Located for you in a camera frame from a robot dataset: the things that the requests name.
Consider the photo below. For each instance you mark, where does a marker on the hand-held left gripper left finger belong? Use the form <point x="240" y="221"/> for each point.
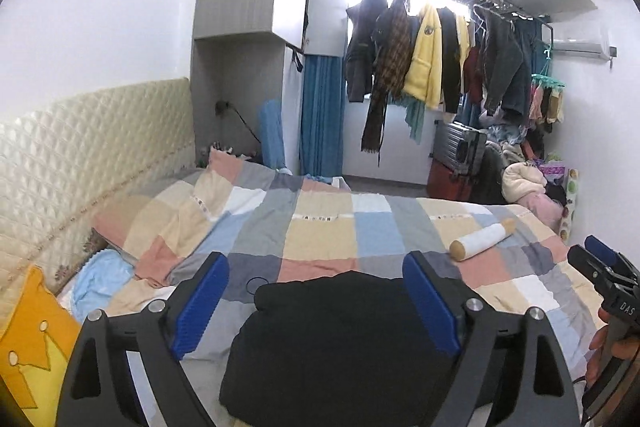
<point x="200" y="302"/>

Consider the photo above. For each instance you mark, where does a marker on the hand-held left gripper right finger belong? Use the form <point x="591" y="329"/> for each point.
<point x="430" y="302"/>

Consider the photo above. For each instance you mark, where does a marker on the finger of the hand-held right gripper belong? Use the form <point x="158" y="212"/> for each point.
<point x="585" y="263"/>
<point x="600" y="249"/>

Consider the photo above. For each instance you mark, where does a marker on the black puffer jacket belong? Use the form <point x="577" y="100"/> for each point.
<point x="325" y="347"/>

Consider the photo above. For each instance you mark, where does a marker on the person's right hand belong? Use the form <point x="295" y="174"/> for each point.
<point x="594" y="367"/>

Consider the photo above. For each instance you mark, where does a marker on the dotted white storage bag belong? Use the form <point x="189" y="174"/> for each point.
<point x="571" y="202"/>

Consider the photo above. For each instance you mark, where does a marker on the patchwork pillow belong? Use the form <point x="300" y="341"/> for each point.
<point x="175" y="217"/>

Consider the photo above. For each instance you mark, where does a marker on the light blue pillow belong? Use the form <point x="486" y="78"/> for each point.
<point x="100" y="279"/>

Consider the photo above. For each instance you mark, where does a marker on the patchwork duvet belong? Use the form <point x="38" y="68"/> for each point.
<point x="350" y="227"/>

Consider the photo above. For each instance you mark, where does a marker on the dark red suitcase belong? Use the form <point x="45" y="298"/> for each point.
<point x="447" y="184"/>

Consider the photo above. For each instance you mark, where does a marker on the black garment pile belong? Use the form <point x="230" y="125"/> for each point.
<point x="490" y="177"/>

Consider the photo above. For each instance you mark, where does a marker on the floral lace bed sheet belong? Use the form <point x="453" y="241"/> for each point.
<point x="80" y="257"/>

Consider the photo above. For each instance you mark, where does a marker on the green sock hanger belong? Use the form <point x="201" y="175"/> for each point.
<point x="547" y="102"/>

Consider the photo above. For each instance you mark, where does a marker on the silver suitcase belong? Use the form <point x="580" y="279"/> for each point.
<point x="457" y="147"/>

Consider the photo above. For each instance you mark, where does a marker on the yellow crown print pillow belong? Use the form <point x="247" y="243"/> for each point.
<point x="35" y="347"/>

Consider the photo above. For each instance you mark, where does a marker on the blue folded mat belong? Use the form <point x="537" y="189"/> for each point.
<point x="272" y="137"/>

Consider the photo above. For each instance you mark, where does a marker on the teal hanging scarf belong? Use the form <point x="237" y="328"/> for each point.
<point x="414" y="119"/>

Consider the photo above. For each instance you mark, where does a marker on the cream quilted headboard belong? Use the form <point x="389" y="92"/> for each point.
<point x="75" y="157"/>

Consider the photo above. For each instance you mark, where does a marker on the grey denim hanging jacket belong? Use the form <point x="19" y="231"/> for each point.
<point x="507" y="67"/>

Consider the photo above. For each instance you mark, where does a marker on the white air conditioner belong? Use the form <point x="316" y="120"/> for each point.
<point x="582" y="39"/>

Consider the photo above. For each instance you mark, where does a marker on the dark red hanging garment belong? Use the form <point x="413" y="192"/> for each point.
<point x="474" y="77"/>

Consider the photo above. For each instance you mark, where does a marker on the blue curtain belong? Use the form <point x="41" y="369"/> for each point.
<point x="322" y="117"/>

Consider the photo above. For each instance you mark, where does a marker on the yellow hanging jacket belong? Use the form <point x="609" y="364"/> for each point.
<point x="425" y="62"/>

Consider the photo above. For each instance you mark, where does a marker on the black hanging coat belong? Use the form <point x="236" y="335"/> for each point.
<point x="450" y="62"/>

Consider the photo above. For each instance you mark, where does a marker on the brown plaid hanging coat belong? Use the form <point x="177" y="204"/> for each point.
<point x="390" y="62"/>

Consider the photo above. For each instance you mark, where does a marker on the black hanging jacket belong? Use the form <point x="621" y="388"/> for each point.
<point x="362" y="52"/>

